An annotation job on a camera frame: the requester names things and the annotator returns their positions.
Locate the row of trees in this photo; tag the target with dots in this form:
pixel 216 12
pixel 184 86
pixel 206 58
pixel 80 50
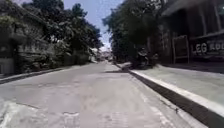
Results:
pixel 70 33

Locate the cluster of trees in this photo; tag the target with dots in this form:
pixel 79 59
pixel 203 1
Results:
pixel 133 30

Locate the grey concrete road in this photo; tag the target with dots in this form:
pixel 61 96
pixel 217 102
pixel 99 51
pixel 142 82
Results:
pixel 86 96

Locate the dark shopfront building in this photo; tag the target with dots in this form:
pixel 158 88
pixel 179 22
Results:
pixel 196 30

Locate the parked motorcycle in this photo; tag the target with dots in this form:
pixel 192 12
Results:
pixel 142 59

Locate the raised concrete pavement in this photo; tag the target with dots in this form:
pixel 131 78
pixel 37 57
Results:
pixel 186 83

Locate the building with fence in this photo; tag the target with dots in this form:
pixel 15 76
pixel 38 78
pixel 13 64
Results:
pixel 20 43

